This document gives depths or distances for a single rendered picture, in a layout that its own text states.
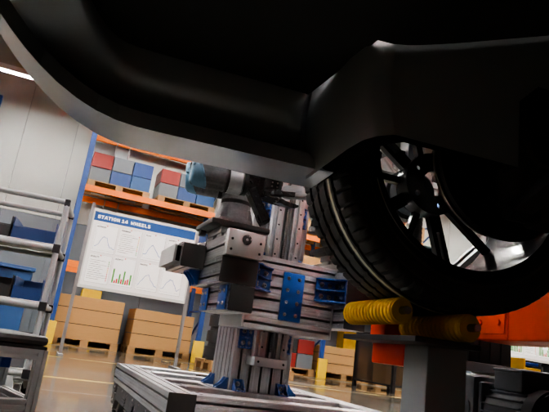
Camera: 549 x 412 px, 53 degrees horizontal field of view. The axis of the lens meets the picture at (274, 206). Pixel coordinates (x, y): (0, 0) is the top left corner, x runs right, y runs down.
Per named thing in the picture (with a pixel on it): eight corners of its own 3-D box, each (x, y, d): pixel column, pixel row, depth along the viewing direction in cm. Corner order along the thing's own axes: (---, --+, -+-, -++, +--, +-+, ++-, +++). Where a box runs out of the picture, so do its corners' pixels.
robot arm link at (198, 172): (195, 153, 154) (190, 181, 152) (233, 161, 157) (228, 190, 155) (191, 161, 162) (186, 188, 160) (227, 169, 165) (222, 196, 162)
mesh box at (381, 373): (390, 393, 893) (395, 333, 918) (350, 385, 1008) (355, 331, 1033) (434, 399, 923) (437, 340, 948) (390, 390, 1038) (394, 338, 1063)
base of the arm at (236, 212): (207, 226, 211) (212, 202, 214) (243, 234, 216) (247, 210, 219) (219, 220, 197) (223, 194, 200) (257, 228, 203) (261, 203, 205)
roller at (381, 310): (395, 321, 113) (397, 293, 115) (337, 323, 141) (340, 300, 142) (419, 325, 115) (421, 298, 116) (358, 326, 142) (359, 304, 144)
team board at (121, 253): (57, 356, 643) (93, 198, 694) (55, 353, 689) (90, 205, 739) (180, 370, 695) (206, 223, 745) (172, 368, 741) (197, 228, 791)
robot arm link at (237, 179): (229, 189, 155) (222, 195, 163) (244, 193, 156) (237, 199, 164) (233, 164, 157) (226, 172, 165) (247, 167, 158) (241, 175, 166)
